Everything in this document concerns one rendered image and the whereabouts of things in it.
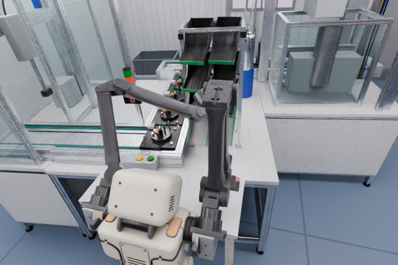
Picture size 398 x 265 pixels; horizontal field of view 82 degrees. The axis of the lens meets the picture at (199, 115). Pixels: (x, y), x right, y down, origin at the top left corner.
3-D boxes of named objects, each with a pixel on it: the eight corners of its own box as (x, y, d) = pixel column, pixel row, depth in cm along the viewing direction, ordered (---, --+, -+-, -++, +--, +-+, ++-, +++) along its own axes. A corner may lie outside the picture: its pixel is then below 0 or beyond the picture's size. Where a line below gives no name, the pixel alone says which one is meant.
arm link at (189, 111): (113, 94, 106) (111, 86, 96) (118, 84, 108) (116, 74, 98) (199, 124, 114) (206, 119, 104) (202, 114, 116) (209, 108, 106)
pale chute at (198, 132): (208, 145, 144) (206, 145, 139) (188, 142, 147) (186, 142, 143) (214, 102, 148) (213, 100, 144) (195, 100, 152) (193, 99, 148)
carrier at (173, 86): (191, 94, 209) (190, 82, 202) (166, 94, 212) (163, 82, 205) (195, 83, 229) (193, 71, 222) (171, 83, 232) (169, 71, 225)
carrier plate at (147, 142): (175, 150, 147) (175, 148, 146) (139, 149, 150) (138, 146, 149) (182, 128, 167) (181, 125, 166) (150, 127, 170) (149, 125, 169)
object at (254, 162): (278, 185, 134) (279, 181, 133) (45, 174, 154) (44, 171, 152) (256, 81, 251) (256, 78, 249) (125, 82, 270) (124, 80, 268)
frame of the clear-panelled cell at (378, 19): (360, 107, 191) (394, 18, 153) (275, 106, 200) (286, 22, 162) (339, 83, 229) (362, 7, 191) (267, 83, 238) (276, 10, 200)
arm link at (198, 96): (195, 122, 113) (199, 118, 105) (182, 102, 114) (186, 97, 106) (214, 110, 118) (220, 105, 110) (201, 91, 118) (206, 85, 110)
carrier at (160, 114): (182, 126, 168) (180, 112, 161) (150, 126, 171) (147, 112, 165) (187, 109, 188) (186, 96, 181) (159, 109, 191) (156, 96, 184)
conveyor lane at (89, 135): (177, 160, 152) (175, 149, 147) (61, 156, 163) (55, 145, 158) (184, 133, 176) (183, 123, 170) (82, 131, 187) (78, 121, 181)
